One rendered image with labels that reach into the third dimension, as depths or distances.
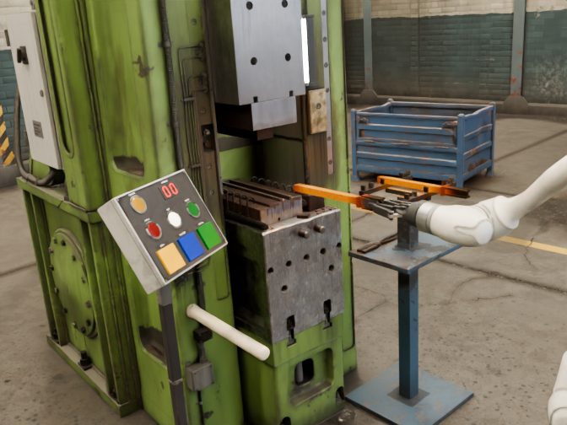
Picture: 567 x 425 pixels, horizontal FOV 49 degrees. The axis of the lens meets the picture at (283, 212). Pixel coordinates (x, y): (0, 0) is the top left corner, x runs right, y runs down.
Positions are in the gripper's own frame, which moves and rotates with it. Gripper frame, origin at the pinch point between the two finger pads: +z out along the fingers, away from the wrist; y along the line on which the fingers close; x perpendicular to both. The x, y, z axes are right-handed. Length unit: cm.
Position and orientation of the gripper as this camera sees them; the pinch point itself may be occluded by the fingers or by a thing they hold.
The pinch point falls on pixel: (372, 202)
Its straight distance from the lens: 200.6
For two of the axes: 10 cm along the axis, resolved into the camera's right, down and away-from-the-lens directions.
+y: 7.8, -2.4, 5.9
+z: -6.3, -2.1, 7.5
